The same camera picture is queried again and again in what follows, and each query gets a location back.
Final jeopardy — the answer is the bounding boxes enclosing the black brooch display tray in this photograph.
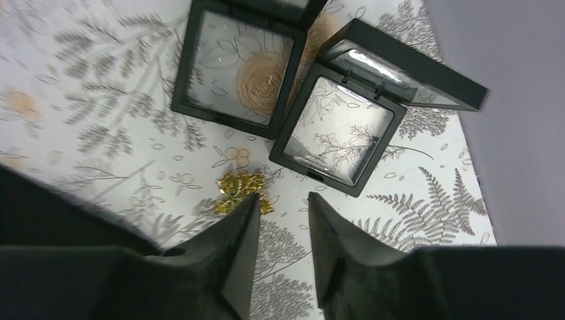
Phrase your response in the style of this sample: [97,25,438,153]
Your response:
[171,1,488,197]

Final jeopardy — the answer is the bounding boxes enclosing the black shirt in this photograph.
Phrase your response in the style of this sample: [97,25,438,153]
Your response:
[1,167,159,255]

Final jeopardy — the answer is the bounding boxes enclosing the gold leaf brooch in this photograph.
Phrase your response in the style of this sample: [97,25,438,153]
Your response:
[214,171,275,215]

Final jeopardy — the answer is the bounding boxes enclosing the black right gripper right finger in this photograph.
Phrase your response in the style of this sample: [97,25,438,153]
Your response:
[308,192,564,319]

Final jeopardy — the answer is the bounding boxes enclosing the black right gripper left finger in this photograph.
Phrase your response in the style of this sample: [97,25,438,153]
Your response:
[1,193,260,319]

